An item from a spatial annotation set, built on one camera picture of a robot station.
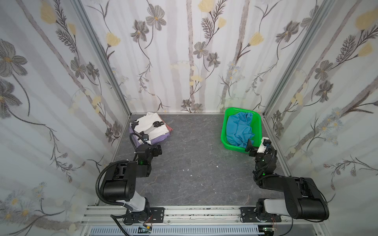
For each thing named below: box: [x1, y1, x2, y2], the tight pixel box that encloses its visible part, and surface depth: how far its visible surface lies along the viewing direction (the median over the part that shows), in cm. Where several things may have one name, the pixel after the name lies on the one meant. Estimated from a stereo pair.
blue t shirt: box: [225, 112, 255, 149], surface depth 109 cm
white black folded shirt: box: [129, 112, 170, 145], surface depth 107 cm
